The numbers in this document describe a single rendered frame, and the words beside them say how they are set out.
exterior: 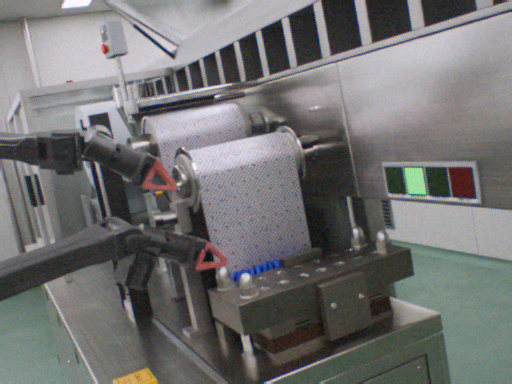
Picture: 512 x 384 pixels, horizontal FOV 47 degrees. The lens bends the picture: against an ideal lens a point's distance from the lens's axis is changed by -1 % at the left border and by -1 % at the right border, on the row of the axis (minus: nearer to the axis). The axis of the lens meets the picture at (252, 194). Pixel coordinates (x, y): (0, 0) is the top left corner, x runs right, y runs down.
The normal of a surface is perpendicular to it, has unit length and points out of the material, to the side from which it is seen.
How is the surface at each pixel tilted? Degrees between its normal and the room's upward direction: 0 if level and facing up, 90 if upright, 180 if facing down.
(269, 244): 90
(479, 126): 90
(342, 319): 90
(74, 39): 90
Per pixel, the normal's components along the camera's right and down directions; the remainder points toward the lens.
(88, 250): 0.64, 0.29
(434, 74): -0.89, 0.23
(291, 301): 0.41, 0.04
